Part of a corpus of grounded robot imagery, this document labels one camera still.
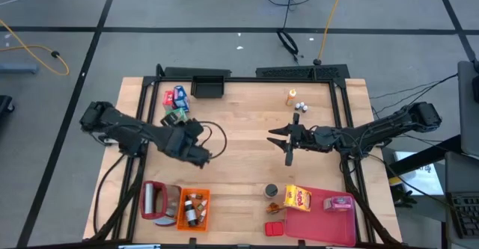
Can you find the yellow Corn Pops cereal box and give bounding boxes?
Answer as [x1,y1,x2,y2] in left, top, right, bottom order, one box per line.
[283,184,312,212]

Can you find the small red plastic container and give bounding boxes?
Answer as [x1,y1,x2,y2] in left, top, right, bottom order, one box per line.
[264,221,285,238]

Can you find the black coiled cable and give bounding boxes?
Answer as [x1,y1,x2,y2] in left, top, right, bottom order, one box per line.
[275,0,305,64]

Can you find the grey stand base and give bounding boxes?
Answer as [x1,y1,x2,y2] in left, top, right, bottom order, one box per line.
[0,62,39,75]

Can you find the red cereal box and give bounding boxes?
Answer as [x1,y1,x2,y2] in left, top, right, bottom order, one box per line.
[162,90,177,111]

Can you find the pink cereal box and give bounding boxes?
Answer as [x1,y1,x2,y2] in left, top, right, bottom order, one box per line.
[323,195,355,212]

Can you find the white box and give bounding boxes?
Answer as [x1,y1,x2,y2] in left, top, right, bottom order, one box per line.
[394,151,445,197]

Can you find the dark bottle with white label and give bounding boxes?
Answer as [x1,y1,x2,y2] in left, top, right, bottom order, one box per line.
[183,196,198,227]

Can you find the grey desk with keyboard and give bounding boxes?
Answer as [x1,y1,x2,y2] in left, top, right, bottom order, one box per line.
[443,151,479,249]

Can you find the looped yellow cable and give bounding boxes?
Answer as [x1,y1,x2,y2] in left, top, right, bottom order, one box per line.
[0,19,70,76]

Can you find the taco seasoning packet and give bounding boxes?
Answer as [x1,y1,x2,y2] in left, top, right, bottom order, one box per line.
[266,202,287,215]

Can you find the black plastic basket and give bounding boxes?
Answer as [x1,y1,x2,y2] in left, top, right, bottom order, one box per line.
[190,76,225,99]

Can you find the pink plastic tray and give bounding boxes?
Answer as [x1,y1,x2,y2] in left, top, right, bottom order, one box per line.
[284,185,359,248]

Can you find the black diagonal beam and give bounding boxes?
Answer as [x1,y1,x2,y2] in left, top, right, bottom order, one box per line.
[388,135,463,177]

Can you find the black metal box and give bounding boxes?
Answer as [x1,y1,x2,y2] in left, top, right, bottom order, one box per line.
[163,67,232,79]

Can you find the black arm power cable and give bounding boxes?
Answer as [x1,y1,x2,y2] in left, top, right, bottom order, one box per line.
[92,153,126,237]

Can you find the black aluminium rig frame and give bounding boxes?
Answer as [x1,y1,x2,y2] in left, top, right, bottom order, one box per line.
[89,75,403,249]

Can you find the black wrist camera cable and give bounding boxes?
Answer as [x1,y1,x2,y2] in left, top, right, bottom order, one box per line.
[198,120,228,160]

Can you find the orange plastic basket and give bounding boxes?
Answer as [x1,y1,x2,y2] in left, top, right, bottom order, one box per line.
[176,188,211,233]

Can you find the black perforated computer case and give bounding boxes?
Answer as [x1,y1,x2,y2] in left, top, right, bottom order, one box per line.
[255,64,351,81]

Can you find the black keyboard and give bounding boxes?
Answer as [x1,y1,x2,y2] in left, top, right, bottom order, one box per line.
[448,191,479,239]

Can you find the garlic powder jar black lid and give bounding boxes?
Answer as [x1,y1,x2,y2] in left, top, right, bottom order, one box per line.
[263,183,279,199]

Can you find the thin black desk cables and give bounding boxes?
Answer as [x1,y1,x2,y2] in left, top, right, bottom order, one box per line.
[370,73,460,125]

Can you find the black cart part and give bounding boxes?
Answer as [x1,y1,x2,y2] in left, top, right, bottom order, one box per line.
[0,94,16,125]

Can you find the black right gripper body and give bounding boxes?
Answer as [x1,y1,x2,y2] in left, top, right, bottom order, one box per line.
[285,113,319,167]

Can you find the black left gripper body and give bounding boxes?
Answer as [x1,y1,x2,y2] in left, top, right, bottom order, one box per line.
[170,120,211,169]

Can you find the blue cereal box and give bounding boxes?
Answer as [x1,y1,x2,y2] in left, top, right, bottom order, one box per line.
[172,85,190,112]

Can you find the green Apple Jacks cereal box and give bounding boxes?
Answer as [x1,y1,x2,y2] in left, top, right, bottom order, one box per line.
[160,107,189,127]

